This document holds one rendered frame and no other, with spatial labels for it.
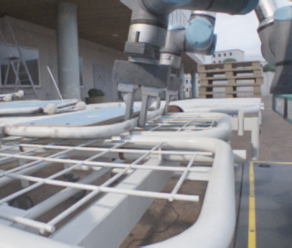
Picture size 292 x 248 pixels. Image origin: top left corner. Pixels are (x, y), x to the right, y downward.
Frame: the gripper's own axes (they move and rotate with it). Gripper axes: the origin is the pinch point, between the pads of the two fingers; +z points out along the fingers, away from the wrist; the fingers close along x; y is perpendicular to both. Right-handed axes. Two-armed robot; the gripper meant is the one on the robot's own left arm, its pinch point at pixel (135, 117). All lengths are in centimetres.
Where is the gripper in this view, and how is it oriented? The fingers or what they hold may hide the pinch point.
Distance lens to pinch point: 58.4
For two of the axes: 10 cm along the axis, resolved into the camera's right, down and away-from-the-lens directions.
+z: -1.5, 9.8, 1.6
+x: -9.6, -1.8, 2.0
